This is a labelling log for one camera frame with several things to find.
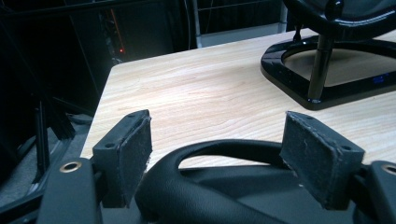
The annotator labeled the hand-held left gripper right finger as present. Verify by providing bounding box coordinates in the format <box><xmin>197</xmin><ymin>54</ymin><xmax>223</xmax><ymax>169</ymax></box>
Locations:
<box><xmin>279</xmin><ymin>110</ymin><xmax>366</xmax><ymax>211</ymax></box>

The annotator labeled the black slipper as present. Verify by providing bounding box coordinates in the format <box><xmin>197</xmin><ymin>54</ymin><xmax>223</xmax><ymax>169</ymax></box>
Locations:
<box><xmin>134</xmin><ymin>138</ymin><xmax>375</xmax><ymax>224</ymax></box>

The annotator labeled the black floor stand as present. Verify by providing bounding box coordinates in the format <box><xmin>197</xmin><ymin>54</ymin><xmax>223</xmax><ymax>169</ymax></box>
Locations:
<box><xmin>31</xmin><ymin>98</ymin><xmax>77</xmax><ymax>185</ymax></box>

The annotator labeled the grey metal post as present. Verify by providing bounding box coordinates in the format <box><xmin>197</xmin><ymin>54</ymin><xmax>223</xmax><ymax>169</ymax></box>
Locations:
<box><xmin>191</xmin><ymin>0</ymin><xmax>204</xmax><ymax>49</ymax></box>

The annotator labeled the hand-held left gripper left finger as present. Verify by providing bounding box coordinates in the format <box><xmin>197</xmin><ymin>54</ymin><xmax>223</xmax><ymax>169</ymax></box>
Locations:
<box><xmin>92</xmin><ymin>108</ymin><xmax>154</xmax><ymax>209</ymax></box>

